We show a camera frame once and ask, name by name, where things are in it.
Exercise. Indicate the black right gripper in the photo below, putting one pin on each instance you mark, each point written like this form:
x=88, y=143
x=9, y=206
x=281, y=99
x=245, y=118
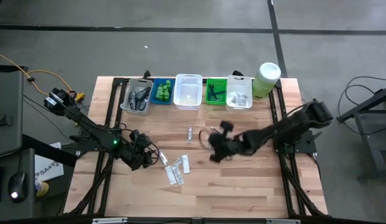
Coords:
x=225, y=144

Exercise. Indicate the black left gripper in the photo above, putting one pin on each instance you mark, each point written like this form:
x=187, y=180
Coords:
x=136, y=155

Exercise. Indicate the grey tapered plastic case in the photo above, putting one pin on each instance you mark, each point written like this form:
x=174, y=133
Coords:
x=143, y=104
x=132, y=100
x=143, y=92

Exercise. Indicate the white bandage packet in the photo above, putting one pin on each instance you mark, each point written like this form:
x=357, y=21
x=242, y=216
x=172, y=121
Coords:
x=178, y=177
x=240, y=103
x=244, y=99
x=170, y=175
x=186, y=164
x=239, y=96
x=178, y=161
x=234, y=100

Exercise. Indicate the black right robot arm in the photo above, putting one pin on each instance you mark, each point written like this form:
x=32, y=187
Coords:
x=283, y=127

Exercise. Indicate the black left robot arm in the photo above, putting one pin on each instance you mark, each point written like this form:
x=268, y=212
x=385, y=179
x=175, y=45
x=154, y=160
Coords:
x=87, y=123

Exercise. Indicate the blue plastic bin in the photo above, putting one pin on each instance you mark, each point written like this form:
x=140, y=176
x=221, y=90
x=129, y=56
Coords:
x=153, y=101

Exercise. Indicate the green perforated plastic basket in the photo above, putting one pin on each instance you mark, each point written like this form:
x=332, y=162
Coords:
x=222, y=99

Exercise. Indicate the white perforated plastic basket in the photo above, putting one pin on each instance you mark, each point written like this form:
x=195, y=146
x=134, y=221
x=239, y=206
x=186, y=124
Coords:
x=188, y=90

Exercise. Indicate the disinfecting wipes canister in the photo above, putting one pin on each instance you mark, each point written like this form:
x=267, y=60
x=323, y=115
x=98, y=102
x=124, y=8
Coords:
x=267, y=77

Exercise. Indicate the white cardboard box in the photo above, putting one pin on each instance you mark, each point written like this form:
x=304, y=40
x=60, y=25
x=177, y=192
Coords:
x=48, y=161

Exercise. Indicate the yellow capped container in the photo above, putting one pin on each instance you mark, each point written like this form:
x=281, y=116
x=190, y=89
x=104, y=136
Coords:
x=42, y=188

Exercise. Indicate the dark grey side desk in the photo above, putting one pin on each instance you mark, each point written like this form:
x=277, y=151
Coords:
x=25, y=161

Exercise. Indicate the black computer mouse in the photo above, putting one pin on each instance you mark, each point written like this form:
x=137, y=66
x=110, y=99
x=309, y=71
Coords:
x=18, y=186

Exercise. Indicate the dark grey computer case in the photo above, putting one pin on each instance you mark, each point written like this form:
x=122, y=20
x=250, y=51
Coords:
x=6, y=109

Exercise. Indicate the black metal stand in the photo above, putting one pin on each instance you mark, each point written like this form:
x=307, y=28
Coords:
x=370, y=124

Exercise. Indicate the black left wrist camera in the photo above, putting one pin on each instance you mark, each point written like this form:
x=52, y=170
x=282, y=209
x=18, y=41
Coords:
x=144, y=139

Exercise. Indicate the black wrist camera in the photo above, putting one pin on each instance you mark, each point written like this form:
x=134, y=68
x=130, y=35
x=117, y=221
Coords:
x=227, y=126
x=144, y=139

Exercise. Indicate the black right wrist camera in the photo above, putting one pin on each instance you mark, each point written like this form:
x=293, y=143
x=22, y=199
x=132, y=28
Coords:
x=227, y=126

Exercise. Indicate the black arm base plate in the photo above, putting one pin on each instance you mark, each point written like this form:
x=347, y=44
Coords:
x=300, y=143
x=85, y=144

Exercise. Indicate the black metal table frame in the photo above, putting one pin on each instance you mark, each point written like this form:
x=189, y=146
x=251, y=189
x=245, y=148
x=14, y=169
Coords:
x=109, y=105

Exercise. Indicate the silver metal bracket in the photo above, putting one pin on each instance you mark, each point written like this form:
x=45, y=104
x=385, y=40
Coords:
x=279, y=221
x=109, y=221

